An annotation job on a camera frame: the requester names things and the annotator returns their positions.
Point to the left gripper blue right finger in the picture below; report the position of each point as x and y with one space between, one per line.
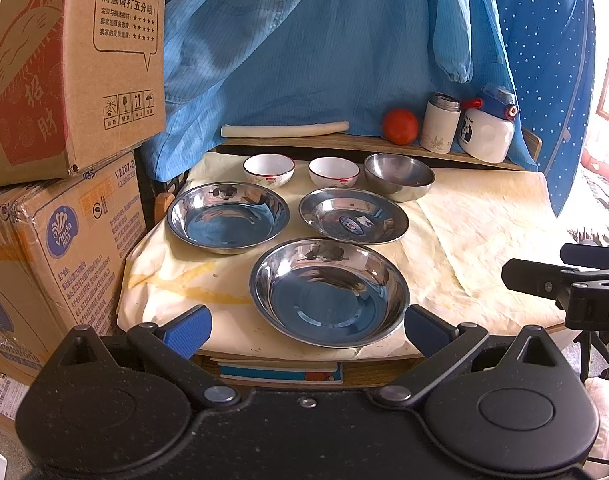
430 334

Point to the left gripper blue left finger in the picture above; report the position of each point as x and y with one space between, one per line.
185 334

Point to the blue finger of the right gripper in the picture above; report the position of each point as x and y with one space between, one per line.
543 280
590 256

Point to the large steel plate front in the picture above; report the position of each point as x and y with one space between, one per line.
329 294

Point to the large steel plate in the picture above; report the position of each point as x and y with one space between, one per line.
228 217
329 294

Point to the small steel plate with sticker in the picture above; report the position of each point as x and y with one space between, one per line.
354 216

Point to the steel bowl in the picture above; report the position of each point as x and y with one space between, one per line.
398 177

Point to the white red-rimmed bowl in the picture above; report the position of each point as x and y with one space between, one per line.
329 171
269 170

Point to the cream paper table cover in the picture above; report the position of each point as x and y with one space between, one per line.
460 235

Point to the books under table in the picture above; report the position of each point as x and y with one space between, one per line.
282 372

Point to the orange wooden chair knob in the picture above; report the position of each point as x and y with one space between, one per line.
163 202

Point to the white blue water jug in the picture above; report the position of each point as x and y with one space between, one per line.
488 124

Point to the lower cardboard box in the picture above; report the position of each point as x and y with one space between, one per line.
62 249

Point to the cardboard box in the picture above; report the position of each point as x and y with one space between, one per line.
81 81
62 249

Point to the white thermos cup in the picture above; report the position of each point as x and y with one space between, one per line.
440 122

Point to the wooden cutting board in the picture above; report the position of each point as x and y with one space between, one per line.
366 144

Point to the red tomato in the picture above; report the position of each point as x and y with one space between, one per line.
400 126

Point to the white rolling pin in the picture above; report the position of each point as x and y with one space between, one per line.
279 132

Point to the blue dotted fabric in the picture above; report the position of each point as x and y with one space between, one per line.
551 50

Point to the upper cardboard box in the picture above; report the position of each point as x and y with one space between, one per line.
81 81

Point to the blue hanging garment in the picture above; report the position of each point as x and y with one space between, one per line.
303 62

